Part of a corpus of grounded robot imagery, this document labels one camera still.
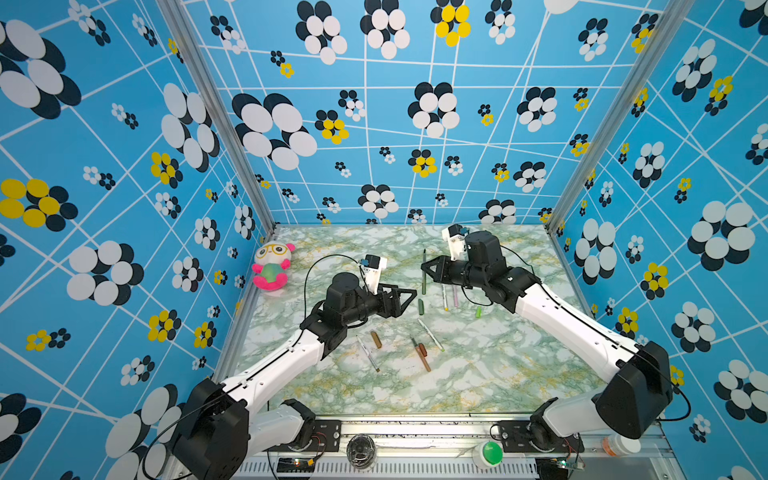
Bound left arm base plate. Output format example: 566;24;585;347
268;419;342;453

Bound white pen yellow end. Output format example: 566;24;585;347
441;285;449;311

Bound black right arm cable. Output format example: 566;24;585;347
458;242;692;423

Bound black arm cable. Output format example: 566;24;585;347
140;253;365;478
458;242;692;423

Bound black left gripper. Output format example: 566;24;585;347
342;281;417;328

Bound white pen left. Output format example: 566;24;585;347
356;336;381;373

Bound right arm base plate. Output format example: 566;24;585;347
489;420;584;454

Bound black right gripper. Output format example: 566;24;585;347
420;255;489;292

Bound aluminium frame post left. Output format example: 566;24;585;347
157;0;276;240

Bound pink white plush toy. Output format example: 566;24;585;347
252;241;296;291

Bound aluminium frame post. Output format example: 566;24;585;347
546;0;695;238
157;0;276;240

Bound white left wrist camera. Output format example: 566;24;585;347
360;254;387;295

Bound white pill bottle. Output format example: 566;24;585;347
601;434;642;457

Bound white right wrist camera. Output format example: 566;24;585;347
441;224;469;261

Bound white pen light green end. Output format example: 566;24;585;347
417;318;445;352

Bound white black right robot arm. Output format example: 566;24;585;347
421;224;673;451

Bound brown pen cap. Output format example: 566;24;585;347
371;331;383;349

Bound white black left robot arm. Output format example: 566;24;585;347
169;272;417;479

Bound aluminium front rail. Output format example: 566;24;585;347
175;414;685;479

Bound dark green pen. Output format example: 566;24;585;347
421;248;427;295

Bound clear glass jar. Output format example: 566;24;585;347
346;434;377;470

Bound green push button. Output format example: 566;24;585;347
472;440;504;469

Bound aluminium frame post right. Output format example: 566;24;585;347
546;0;695;238

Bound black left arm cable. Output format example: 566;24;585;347
140;253;365;478

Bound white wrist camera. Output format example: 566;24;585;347
360;254;387;295
441;224;469;261

